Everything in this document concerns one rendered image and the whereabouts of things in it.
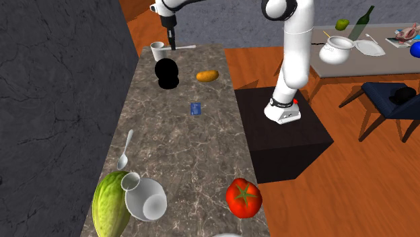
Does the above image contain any silver knife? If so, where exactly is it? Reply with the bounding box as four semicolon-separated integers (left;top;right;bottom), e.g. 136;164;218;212
163;44;197;51

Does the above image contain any grey cup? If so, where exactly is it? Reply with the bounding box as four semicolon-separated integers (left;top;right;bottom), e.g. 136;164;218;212
149;41;166;63

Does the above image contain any black round object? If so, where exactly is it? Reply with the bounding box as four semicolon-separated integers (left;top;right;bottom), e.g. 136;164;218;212
153;57;180;90

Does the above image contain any brown potato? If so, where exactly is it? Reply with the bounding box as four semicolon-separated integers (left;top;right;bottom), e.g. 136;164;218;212
195;69;220;83

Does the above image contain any silver spoon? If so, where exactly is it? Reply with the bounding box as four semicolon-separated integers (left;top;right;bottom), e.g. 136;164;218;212
116;129;135;171

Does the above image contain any dark robot stand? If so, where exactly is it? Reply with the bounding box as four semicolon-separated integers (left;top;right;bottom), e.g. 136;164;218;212
233;86;335;184

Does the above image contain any white vase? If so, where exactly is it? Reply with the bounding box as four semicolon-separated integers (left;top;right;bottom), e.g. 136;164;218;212
120;171;168;222

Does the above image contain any red tomato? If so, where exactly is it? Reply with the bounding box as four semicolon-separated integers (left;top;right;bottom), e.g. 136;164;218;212
225;177;264;219

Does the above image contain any green melon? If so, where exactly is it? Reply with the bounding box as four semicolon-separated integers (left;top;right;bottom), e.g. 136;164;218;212
91;170;133;237

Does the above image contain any grey dining table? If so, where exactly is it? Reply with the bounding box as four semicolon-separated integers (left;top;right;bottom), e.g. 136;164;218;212
306;5;420;104

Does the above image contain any dark blue chair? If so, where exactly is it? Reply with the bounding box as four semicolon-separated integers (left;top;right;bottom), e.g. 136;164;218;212
338;81;420;144

